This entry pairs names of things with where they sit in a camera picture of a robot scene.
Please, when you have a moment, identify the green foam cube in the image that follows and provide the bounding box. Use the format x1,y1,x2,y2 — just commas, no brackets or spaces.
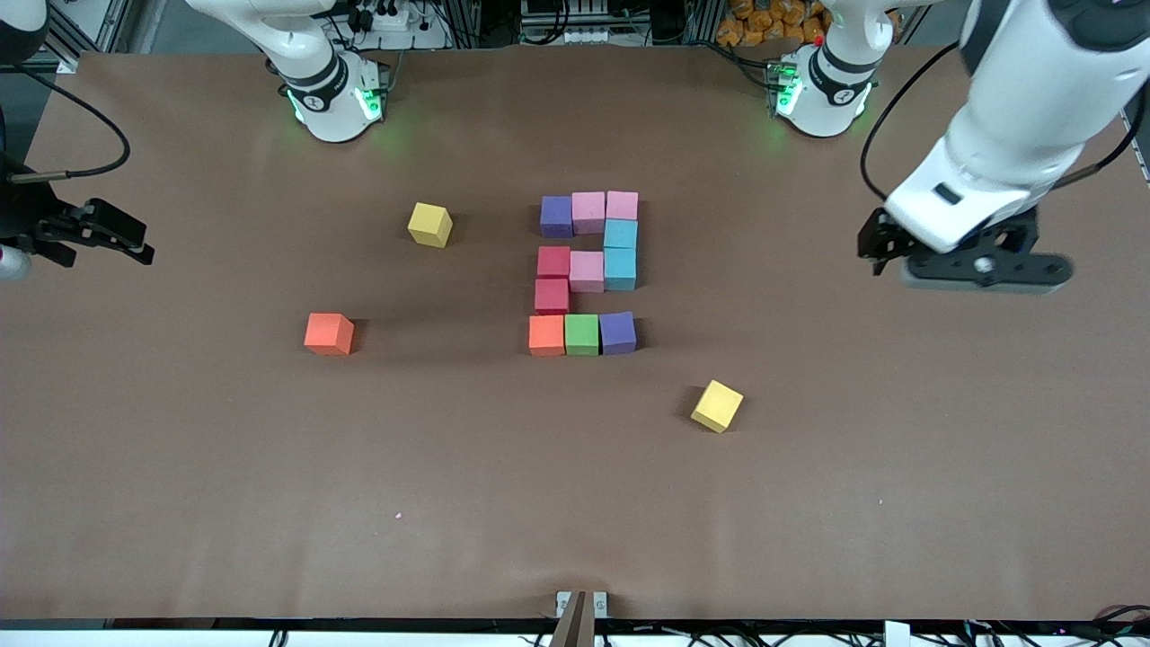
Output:
564,315,600,357

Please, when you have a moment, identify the orange foam cube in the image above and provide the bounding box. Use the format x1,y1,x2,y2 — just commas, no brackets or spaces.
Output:
304,313,355,356
528,315,567,357

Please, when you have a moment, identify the yellow foam cube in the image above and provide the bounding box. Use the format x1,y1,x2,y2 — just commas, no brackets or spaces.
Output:
407,200,456,250
691,379,745,434

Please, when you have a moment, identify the bag of orange snacks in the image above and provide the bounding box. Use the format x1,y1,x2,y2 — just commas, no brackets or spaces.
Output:
716,0,827,48

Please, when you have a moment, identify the white socket strip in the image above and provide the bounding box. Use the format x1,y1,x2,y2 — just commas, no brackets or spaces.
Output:
521,23,630,46

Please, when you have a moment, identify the white power strip with plugs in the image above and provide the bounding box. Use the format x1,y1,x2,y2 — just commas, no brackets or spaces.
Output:
346,0,450,50

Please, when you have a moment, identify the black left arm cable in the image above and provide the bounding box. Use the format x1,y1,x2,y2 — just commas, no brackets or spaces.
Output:
860,40,962,203

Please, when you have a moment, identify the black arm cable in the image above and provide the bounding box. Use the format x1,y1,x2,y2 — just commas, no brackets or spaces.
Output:
860,40,962,203
0,63,132,183

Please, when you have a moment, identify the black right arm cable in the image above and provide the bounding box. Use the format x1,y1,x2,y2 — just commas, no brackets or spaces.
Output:
0,63,132,183

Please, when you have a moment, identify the aluminium frame strut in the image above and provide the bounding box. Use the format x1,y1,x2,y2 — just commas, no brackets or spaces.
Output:
40,0,118,73

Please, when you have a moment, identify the metal bracket with post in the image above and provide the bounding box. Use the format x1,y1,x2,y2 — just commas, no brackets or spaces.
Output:
555,590,608,647

